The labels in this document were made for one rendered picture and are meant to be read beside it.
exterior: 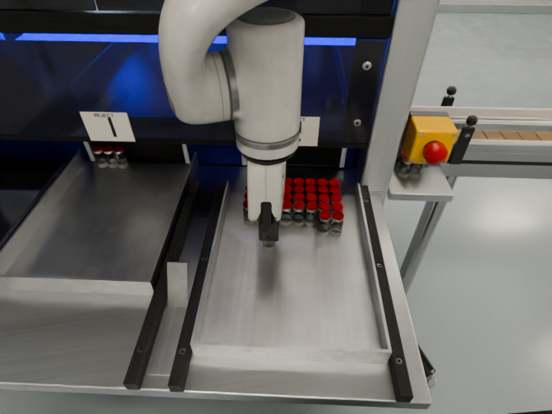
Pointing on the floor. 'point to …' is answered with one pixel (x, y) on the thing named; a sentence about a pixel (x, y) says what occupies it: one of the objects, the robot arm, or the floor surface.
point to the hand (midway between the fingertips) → (269, 225)
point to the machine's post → (396, 91)
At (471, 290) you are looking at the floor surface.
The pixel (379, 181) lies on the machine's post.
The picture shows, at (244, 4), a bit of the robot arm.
